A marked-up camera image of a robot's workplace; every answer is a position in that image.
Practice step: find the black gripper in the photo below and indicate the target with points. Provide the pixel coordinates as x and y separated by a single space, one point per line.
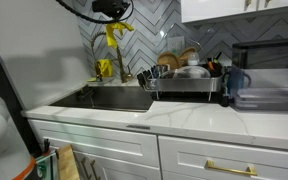
112 7

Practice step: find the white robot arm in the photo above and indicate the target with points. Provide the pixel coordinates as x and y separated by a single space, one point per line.
4 133

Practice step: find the gold spring kitchen faucet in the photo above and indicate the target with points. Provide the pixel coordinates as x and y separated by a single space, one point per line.
120 63

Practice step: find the yellow sponge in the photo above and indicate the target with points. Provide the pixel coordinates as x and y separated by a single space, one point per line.
92 79

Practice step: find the round wooden plate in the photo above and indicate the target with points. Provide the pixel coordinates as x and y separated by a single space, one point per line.
185 54
168 60

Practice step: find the dark steel sink basin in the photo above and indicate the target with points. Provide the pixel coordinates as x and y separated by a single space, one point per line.
117 98

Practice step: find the dark sink corner caddy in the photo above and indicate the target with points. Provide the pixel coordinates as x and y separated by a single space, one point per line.
85 94

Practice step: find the white plastic bowl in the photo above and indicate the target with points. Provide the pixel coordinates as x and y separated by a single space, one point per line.
184 71

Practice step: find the clear baby bottle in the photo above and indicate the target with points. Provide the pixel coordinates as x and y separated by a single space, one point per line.
193 59

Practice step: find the steel dish rack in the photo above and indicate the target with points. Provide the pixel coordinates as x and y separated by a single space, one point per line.
184 85

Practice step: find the black utensil holder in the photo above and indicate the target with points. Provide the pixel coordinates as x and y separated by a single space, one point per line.
214 70

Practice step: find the white lower cabinet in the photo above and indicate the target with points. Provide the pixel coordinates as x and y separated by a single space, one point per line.
117 146

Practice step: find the blue pitcher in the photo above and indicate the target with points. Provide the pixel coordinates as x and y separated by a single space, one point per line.
235 81

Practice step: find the small black container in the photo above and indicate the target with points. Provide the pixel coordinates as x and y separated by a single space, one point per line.
225 100

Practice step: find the wooden cutting board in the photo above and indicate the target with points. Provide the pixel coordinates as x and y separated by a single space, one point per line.
67 163

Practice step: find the black countertop appliance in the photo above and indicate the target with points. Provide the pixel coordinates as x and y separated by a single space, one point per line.
267 55

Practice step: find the clear plastic panel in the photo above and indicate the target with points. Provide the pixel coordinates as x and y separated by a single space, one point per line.
270 78

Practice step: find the clear stacked trays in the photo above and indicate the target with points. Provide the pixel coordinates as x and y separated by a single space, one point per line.
267 100

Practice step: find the white wall outlet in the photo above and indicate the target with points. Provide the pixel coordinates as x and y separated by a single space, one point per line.
176 45

